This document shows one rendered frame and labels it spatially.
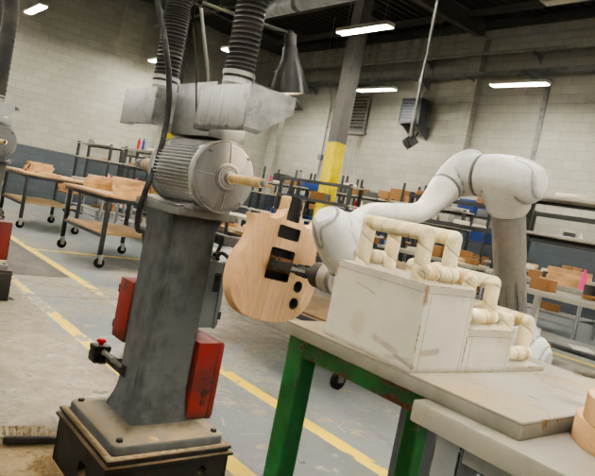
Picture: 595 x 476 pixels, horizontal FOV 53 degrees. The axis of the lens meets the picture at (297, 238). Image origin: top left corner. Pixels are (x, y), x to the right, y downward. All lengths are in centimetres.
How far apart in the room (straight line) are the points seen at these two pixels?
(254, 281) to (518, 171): 83
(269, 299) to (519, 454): 106
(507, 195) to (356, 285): 70
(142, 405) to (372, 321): 128
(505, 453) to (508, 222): 100
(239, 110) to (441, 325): 94
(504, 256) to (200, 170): 102
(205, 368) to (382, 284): 128
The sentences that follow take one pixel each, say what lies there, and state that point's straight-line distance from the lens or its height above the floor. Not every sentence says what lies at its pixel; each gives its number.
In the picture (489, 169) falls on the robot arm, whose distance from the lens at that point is 186.
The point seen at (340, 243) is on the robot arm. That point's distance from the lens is 151.
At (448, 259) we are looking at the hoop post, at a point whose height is 115.
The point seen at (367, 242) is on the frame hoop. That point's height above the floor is 115.
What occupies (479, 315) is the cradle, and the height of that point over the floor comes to 105.
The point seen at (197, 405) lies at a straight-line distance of 244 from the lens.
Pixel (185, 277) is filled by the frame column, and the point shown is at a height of 86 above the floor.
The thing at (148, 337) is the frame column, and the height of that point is 63.
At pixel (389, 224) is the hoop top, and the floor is 120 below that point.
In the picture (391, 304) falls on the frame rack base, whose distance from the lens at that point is 122.
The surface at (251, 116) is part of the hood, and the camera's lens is 181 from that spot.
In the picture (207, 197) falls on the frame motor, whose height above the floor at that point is 117.
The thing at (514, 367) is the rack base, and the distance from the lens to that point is 144.
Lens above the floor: 120
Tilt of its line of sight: 3 degrees down
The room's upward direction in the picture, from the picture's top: 11 degrees clockwise
